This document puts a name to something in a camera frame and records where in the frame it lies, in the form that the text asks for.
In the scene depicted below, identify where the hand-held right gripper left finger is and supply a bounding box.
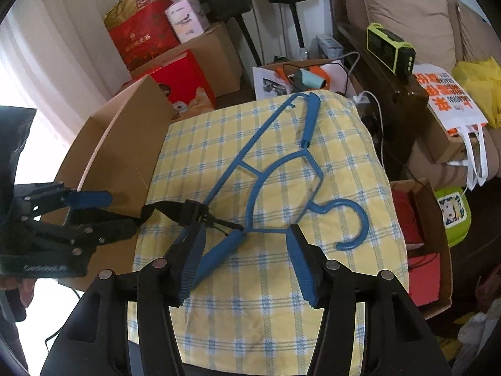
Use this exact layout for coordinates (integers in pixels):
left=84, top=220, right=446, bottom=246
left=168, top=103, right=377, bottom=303
left=41, top=223, right=207, bottom=376

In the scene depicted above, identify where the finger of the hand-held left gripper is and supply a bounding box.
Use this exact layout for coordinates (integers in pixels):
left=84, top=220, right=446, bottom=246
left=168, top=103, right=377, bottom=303
left=23, top=213, right=137, bottom=258
left=16, top=182, right=113, bottom=217

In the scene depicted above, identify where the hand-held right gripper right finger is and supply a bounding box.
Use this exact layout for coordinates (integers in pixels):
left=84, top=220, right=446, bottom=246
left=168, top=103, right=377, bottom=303
left=286, top=225, right=447, bottom=376

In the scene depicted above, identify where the brown cardboard box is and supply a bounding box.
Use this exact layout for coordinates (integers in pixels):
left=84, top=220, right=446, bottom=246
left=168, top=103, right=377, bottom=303
left=55, top=74, right=177, bottom=290
left=131, top=21, right=243, bottom=98

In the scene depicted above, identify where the black strap with buckle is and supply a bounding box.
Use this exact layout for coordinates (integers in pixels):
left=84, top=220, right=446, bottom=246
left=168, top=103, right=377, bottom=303
left=94, top=200, right=245, bottom=240

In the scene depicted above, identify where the blue plastic clothes hanger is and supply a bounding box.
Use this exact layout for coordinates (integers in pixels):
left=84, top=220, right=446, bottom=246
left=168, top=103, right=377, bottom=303
left=192, top=91, right=369, bottom=287

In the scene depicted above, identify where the person's left hand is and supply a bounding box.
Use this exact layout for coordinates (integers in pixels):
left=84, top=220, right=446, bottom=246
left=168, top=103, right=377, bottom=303
left=13, top=278, right=40, bottom=310

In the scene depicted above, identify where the yellow blue checked cloth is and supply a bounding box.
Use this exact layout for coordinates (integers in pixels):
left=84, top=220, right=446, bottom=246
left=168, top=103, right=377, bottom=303
left=125, top=90, right=410, bottom=376

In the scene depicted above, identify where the red flat box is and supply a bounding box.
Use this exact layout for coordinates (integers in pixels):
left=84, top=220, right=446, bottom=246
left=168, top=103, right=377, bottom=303
left=407, top=253, right=443, bottom=307

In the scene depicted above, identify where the cardboard box with red boxes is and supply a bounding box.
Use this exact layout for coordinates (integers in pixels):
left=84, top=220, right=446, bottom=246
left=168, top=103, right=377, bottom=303
left=389, top=179, right=452, bottom=320

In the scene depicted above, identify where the white sheer curtain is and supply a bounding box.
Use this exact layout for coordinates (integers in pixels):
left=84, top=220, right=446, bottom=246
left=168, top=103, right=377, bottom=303
left=0, top=0, right=130, bottom=189

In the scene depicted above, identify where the red gift box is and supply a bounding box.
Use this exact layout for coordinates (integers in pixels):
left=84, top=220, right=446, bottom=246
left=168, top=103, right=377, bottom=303
left=121, top=50, right=217, bottom=114

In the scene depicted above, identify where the green lunch box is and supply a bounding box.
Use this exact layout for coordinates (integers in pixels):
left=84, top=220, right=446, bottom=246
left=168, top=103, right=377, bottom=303
left=434, top=186, right=472, bottom=248

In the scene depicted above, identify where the red gift bag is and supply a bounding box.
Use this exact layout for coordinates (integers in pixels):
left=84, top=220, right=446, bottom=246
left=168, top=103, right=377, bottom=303
left=107, top=2, right=183, bottom=72

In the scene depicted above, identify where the white printed bag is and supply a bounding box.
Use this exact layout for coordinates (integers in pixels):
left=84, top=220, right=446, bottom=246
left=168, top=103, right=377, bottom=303
left=458, top=309, right=501, bottom=361

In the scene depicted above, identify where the white printed leaflet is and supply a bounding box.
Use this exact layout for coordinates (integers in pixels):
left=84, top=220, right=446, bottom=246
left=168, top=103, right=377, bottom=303
left=252, top=66, right=298, bottom=100

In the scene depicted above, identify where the flat cardboard box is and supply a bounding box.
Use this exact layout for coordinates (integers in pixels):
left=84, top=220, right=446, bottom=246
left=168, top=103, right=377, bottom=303
left=425, top=113, right=470, bottom=163

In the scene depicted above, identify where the closed brown cardboard box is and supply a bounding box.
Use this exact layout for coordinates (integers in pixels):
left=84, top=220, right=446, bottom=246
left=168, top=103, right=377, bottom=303
left=131, top=21, right=243, bottom=98

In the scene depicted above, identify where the teal handheld device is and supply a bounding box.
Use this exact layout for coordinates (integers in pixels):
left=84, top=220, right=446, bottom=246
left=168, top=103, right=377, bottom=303
left=293, top=68, right=327, bottom=91

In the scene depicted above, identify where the orange plastic item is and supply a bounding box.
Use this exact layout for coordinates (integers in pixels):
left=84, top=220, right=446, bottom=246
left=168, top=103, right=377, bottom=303
left=274, top=65, right=333, bottom=88

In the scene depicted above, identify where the white tissue pack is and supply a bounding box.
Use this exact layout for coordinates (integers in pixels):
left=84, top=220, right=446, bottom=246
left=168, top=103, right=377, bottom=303
left=164, top=0, right=211, bottom=44

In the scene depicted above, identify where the gold paper bag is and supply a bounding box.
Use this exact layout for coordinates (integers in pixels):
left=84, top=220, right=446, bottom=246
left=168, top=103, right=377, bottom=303
left=104, top=0, right=183, bottom=28

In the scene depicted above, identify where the brown sofa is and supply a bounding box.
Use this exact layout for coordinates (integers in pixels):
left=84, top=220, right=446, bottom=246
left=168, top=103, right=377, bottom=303
left=325, top=0, right=501, bottom=189

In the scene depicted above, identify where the white grey appliance box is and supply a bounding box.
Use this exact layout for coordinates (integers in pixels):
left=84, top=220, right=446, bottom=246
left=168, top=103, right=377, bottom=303
left=315, top=34, right=345, bottom=61

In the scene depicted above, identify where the black speaker stand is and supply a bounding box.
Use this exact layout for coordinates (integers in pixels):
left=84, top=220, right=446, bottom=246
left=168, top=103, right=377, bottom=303
left=290, top=2, right=305, bottom=50
left=235, top=12, right=262, bottom=67

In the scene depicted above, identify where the white orange shopping bag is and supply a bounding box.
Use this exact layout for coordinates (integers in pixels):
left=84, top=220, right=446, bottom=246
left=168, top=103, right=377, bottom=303
left=413, top=63, right=490, bottom=192

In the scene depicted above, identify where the green black portable radio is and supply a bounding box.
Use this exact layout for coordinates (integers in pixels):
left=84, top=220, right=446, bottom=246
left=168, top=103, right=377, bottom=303
left=366, top=23, right=416, bottom=76

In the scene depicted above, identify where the yellow plastic bag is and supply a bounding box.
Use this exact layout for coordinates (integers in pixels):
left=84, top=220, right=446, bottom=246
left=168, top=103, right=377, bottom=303
left=453, top=57, right=501, bottom=128

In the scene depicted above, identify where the large beige sofa cushion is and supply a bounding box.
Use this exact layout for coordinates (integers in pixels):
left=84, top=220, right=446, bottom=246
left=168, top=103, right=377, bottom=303
left=354, top=0, right=457, bottom=61

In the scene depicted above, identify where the brown sofa cushion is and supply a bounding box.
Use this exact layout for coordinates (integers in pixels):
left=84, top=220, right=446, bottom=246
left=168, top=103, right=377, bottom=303
left=454, top=0, right=501, bottom=67

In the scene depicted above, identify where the white charger cable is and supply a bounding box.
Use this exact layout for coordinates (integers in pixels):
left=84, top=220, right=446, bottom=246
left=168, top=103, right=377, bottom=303
left=344, top=51, right=383, bottom=144

